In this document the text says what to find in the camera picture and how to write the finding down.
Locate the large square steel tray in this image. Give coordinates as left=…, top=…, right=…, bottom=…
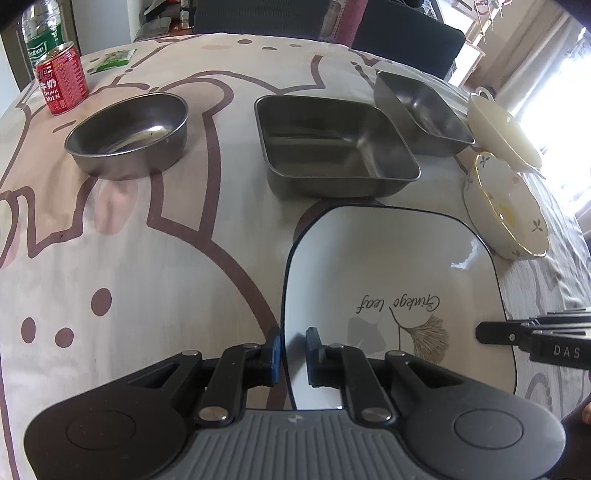
left=254, top=95, right=422, bottom=199

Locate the clear plastic water bottle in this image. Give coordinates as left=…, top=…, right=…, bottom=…
left=21, top=0, right=65, bottom=51

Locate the floral ceramic bowl gold rim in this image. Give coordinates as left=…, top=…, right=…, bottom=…
left=463, top=151, right=550, bottom=260

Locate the small square steel tray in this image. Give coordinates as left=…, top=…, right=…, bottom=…
left=373, top=71, right=475, bottom=157

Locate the dark grey fabric chair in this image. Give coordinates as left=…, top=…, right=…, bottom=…
left=351, top=0, right=466, bottom=81
left=191, top=0, right=365, bottom=44

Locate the white square plate black rim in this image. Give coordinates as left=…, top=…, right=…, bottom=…
left=281, top=205, right=518, bottom=411

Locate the red drink can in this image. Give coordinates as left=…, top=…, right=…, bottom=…
left=36, top=41, right=88, bottom=116

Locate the round steel bowl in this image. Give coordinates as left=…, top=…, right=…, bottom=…
left=65, top=92, right=189, bottom=181

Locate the cream ceramic bowl with handles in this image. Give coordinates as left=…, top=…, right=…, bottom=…
left=467, top=87, right=546, bottom=178

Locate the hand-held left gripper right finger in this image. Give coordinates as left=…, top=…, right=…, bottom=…
left=305, top=327, right=463, bottom=426

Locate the green snack packet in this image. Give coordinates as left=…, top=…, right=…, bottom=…
left=90, top=47, right=138, bottom=75

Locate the beige window curtain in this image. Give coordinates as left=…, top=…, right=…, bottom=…
left=489, top=0, right=591, bottom=139

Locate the cartoon bear printed tablecloth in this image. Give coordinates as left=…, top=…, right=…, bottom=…
left=0, top=31, right=591, bottom=480

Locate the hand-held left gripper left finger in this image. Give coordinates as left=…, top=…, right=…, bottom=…
left=127, top=327, right=281, bottom=426

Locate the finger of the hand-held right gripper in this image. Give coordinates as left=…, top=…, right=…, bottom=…
left=475, top=322, right=539, bottom=345
left=508, top=311, right=591, bottom=331

